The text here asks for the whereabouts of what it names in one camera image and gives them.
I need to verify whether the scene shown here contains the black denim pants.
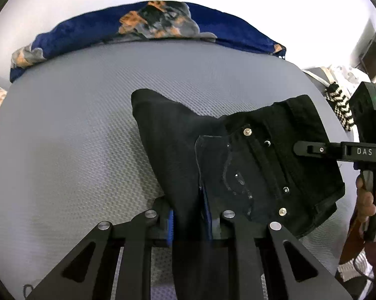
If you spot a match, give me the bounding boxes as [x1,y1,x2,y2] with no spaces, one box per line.
[131,89,345,299]

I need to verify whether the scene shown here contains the person's right hand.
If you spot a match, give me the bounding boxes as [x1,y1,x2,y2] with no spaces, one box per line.
[356,175,376,224]

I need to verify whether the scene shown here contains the black white zigzag knit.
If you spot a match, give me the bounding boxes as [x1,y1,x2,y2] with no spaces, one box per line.
[325,82,355,132]

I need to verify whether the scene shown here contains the white dotted cloth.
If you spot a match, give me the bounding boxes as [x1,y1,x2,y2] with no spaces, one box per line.
[328,65,370,94]

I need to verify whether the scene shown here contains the grey mesh mattress pad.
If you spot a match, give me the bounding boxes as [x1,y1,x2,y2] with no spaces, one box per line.
[0,40,352,299]

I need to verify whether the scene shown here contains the blue floral blanket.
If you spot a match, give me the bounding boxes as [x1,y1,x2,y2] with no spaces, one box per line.
[10,0,286,82]

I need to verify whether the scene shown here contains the grey bag with strap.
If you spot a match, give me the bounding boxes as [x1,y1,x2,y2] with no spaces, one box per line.
[302,67,331,92]

